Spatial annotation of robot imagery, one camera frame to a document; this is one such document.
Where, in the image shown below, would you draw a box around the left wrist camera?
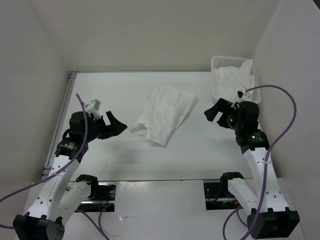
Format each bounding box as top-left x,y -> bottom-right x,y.
85,99 -> 101,118

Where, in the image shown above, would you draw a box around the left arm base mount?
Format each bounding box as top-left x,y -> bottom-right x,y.
77,181 -> 117,213

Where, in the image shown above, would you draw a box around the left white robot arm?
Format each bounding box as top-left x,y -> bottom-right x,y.
13,110 -> 127,240

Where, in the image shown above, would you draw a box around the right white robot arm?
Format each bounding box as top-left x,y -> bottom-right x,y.
204,98 -> 300,240

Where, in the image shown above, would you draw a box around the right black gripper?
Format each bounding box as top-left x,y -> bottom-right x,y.
204,97 -> 243,131

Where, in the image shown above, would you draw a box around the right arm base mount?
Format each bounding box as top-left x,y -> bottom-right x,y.
203,180 -> 240,211

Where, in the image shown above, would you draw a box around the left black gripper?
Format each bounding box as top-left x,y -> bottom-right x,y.
83,110 -> 127,142

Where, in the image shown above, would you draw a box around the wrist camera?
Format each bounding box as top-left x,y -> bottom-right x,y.
85,99 -> 101,118
231,90 -> 252,109

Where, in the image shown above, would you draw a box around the white skirt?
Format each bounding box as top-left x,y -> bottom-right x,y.
130,83 -> 197,147

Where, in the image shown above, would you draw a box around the white skirts in basket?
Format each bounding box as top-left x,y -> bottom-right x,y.
211,56 -> 256,102

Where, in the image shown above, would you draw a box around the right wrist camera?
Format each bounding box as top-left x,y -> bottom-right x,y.
231,90 -> 252,109

